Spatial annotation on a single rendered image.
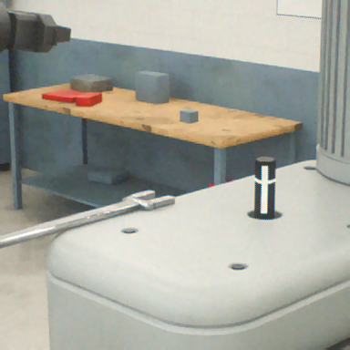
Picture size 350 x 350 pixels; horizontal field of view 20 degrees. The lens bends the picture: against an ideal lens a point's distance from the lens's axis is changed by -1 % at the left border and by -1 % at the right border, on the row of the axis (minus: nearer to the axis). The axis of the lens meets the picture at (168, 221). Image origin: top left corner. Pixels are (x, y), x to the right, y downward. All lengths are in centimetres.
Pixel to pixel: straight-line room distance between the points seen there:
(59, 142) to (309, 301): 746
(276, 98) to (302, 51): 38
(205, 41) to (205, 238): 600
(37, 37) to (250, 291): 68
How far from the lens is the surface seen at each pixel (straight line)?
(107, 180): 734
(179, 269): 89
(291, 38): 644
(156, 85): 686
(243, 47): 671
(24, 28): 141
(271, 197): 104
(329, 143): 119
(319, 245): 96
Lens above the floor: 220
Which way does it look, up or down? 18 degrees down
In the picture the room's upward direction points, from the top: straight up
